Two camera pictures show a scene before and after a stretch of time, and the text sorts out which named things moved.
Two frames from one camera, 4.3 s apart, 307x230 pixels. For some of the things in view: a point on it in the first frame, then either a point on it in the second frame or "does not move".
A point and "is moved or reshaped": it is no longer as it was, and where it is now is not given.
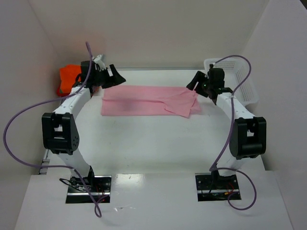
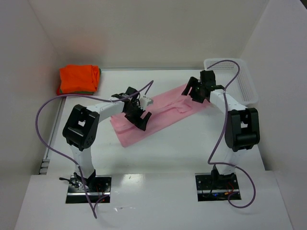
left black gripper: [108, 78] to [135, 115]
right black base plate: [213, 187] does not move
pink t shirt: [143, 100] is moved or reshaped
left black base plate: [100, 185] does not move
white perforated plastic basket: [235, 70] does not move
